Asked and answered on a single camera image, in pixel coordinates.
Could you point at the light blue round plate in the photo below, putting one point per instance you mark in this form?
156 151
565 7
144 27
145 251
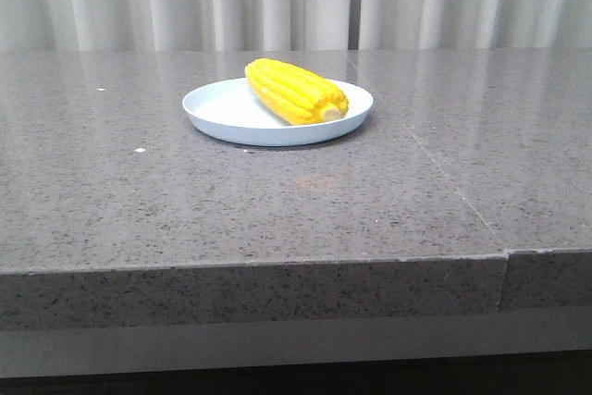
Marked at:
228 110

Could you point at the grey pleated curtain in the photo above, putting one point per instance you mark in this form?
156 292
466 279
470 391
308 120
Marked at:
232 25

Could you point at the yellow corn cob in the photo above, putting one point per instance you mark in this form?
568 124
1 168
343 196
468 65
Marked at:
295 94

